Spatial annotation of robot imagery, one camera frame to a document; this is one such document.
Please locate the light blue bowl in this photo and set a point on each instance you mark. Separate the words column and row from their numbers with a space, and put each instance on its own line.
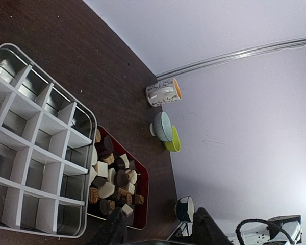
column 161, row 127

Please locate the red chocolate tray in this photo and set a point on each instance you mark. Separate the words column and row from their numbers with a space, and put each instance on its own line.
column 117, row 179

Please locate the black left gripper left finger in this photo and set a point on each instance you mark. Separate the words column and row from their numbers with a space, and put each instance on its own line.
column 113, row 230

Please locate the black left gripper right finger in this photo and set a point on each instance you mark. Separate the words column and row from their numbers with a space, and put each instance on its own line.
column 205, row 230

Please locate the right aluminium frame post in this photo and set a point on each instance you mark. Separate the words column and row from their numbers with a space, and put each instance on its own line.
column 225, row 58

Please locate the white mug yellow inside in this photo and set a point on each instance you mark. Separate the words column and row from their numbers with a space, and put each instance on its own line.
column 163, row 92

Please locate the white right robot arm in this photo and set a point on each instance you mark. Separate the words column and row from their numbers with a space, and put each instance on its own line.
column 277, row 230

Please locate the dark bowl white inside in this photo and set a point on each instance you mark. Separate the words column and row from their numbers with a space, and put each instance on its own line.
column 184, row 209

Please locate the white divided tin box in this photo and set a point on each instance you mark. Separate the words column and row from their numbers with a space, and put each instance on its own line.
column 46, row 143

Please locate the lime green bowl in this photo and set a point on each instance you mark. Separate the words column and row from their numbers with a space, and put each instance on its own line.
column 175, row 144

